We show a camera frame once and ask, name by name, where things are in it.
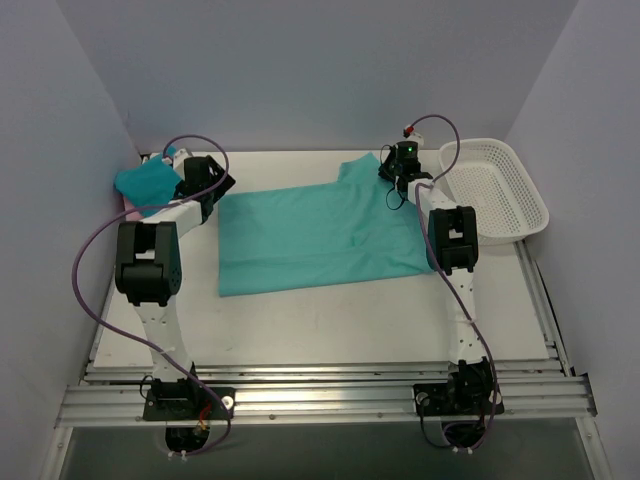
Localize light green t shirt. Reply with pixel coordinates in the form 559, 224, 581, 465
218, 153, 431, 297

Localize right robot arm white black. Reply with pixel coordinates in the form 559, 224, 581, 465
378, 140, 495, 413

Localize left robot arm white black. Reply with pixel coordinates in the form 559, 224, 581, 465
115, 155, 235, 419

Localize folded teal t shirt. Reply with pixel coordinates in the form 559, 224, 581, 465
114, 155, 181, 218

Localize folded pink t shirt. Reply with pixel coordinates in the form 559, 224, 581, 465
122, 197, 144, 221

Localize white perforated plastic basket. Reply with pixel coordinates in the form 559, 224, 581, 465
438, 138, 549, 246

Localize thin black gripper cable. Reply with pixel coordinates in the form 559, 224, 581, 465
378, 143, 409, 211

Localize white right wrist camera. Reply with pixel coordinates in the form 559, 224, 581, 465
402, 125, 425, 148

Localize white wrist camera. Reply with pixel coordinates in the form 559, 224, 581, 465
162, 146, 193, 169
402, 125, 425, 148

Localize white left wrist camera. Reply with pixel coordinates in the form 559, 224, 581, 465
162, 146, 193, 169

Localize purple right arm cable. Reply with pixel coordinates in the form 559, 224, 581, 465
404, 114, 505, 449

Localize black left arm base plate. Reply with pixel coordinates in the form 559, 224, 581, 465
142, 390, 226, 422

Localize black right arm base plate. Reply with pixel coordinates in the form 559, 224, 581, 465
412, 382, 492, 417

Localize aluminium rail frame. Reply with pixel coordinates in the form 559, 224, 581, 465
41, 242, 612, 479

